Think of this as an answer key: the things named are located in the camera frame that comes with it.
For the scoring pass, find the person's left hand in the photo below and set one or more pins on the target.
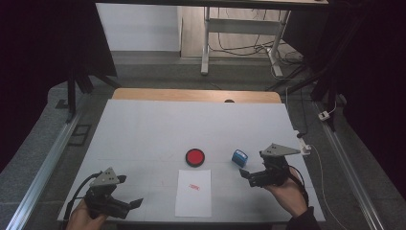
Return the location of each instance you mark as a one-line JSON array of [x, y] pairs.
[[81, 220]]

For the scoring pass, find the person's right hand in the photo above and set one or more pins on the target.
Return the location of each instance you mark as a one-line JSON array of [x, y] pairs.
[[288, 198]]

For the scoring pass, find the dark curtain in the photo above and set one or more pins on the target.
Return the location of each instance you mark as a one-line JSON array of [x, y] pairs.
[[376, 80], [32, 64]]

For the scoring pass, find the black floor frame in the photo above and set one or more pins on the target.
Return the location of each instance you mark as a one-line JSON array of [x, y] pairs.
[[79, 135]]

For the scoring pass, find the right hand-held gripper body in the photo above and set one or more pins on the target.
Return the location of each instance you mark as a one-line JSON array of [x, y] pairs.
[[271, 174]]

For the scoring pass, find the small white adapter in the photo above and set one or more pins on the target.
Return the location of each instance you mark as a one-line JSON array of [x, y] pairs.
[[324, 115]]

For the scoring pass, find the large white table cover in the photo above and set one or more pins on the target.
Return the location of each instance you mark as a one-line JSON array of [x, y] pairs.
[[166, 127]]

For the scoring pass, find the black metal stand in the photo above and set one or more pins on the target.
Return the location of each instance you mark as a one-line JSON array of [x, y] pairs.
[[332, 105], [72, 96]]

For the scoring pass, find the black table grommet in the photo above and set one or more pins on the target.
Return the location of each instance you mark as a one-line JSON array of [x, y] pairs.
[[229, 101]]

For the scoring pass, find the white desk with metal legs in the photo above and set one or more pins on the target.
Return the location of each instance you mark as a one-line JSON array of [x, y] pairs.
[[242, 26]]

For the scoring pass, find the black plug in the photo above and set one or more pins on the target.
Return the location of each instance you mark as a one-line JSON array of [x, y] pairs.
[[300, 135]]

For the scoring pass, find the white paper sheet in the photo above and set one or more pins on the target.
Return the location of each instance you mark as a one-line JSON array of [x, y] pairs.
[[193, 195]]

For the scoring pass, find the aluminium rail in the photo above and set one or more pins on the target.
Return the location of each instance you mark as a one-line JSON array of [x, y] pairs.
[[41, 175], [351, 172]]

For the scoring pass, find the round red ink pad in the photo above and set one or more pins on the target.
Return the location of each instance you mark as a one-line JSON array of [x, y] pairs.
[[195, 157]]

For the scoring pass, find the white panel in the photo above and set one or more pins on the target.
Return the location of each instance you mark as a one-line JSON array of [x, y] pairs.
[[137, 28]]

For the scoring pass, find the blue stamp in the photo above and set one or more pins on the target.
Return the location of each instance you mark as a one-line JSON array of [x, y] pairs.
[[239, 157]]

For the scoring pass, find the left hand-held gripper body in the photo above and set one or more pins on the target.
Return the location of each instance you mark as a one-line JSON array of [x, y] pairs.
[[103, 199]]

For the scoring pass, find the wooden table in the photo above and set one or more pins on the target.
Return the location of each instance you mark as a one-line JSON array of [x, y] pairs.
[[191, 95]]

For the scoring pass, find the white power strip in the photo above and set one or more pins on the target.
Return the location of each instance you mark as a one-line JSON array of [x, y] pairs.
[[305, 148]]

